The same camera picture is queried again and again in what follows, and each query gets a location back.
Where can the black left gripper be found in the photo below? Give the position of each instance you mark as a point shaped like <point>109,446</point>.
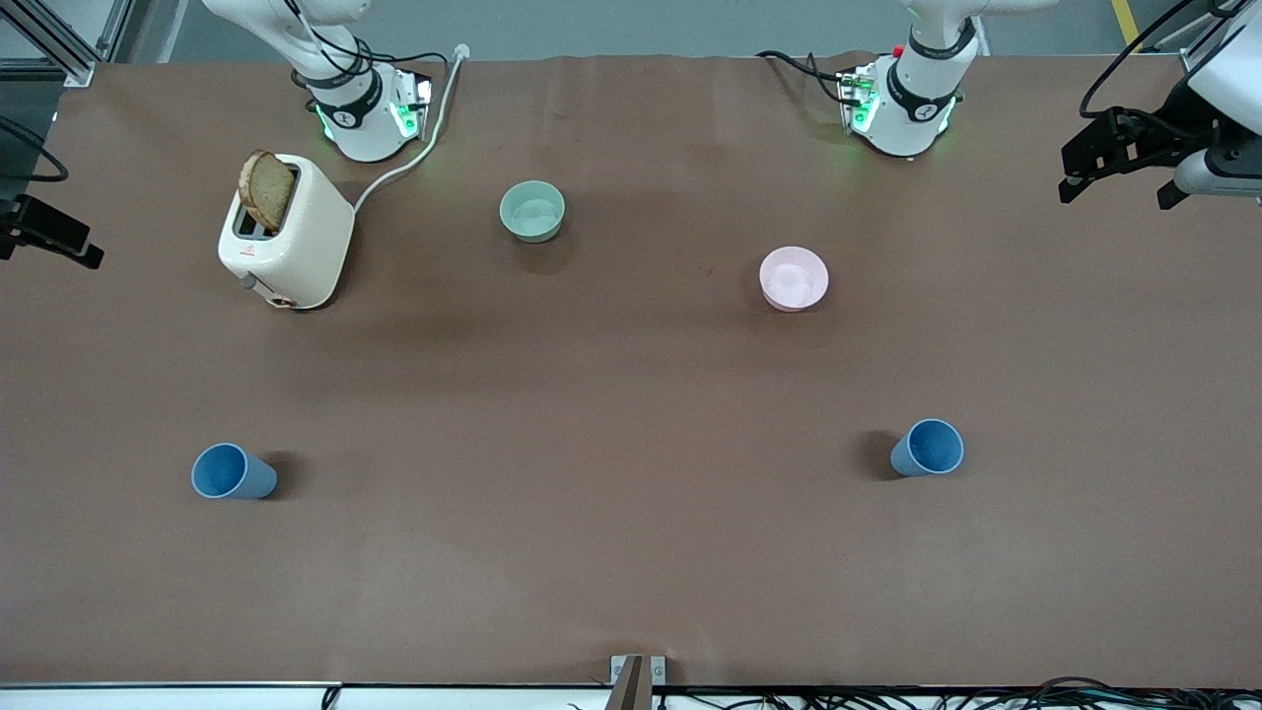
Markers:
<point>1169,125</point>

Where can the blue ribbed plastic cup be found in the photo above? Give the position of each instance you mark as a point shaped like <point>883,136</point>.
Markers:
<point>229,471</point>
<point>929,447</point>

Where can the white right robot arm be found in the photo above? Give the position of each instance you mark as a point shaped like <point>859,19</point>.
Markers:
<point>360,128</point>

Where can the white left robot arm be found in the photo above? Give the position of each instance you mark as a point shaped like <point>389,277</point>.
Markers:
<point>907,108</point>

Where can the brown bread slice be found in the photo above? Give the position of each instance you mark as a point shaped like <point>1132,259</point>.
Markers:
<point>266,189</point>

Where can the cream white toaster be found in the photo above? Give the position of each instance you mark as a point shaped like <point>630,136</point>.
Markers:
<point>296,247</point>

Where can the pink bowl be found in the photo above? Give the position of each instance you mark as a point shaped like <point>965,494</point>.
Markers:
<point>794,279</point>

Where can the green bowl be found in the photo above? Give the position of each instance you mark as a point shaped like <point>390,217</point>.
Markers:
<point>532,212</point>

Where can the aluminium frame profile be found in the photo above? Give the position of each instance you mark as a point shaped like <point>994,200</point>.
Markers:
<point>59,44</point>

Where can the grey metal camera bracket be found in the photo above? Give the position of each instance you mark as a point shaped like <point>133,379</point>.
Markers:
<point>636,682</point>

